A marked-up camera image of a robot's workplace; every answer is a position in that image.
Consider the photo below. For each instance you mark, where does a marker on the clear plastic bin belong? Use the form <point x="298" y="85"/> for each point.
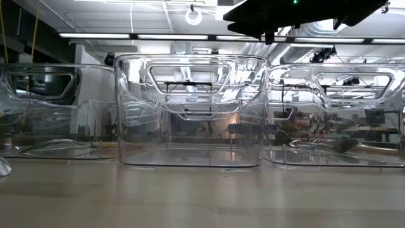
<point x="190" y="133"/>
<point x="348" y="126"/>
<point x="47" y="126"/>

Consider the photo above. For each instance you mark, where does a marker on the black ceiling camera cluster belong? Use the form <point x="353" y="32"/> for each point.
<point x="322" y="55"/>

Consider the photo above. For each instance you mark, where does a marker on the small black ceiling camera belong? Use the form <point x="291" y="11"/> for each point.
<point x="109" y="59"/>

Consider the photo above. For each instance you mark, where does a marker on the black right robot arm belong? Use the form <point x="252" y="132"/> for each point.
<point x="357" y="11"/>

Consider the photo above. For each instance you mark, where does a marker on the long ceiling light bar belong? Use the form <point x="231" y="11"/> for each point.
<point x="172" y="36"/>

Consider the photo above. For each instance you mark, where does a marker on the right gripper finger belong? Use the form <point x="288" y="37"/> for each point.
<point x="253" y="30"/>
<point x="250" y="14"/>

